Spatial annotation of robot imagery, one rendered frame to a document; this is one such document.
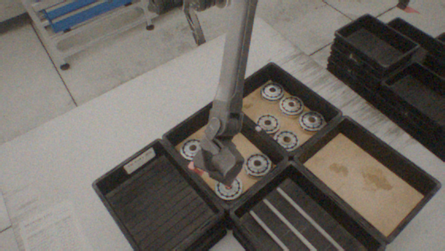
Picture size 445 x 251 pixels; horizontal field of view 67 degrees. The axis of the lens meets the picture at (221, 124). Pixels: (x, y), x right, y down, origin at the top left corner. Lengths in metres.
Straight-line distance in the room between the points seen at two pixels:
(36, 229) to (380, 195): 1.32
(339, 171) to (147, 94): 1.00
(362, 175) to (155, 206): 0.78
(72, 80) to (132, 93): 1.34
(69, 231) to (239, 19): 1.07
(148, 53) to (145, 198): 1.94
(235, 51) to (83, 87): 2.27
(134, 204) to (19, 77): 2.25
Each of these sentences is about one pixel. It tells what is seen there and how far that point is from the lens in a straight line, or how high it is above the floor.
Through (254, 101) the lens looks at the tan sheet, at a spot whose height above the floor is 0.83.
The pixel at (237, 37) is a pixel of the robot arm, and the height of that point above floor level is 1.46.
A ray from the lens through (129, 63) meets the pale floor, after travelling 3.04.
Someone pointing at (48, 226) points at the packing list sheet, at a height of 0.70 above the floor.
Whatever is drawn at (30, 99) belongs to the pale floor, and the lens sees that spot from 3.13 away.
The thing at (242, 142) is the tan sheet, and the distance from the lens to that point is 1.38.
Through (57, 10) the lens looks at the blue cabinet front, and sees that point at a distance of 2.98.
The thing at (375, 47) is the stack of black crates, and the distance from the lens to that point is 2.38.
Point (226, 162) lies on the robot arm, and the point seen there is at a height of 1.27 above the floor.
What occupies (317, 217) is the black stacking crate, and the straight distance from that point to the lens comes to 1.27.
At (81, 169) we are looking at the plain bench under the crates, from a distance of 1.64.
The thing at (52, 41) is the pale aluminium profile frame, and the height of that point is 0.28.
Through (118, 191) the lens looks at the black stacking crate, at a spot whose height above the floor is 0.83.
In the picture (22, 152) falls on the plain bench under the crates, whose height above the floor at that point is 0.70.
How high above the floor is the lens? 2.00
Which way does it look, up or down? 54 degrees down
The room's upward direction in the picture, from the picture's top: 6 degrees counter-clockwise
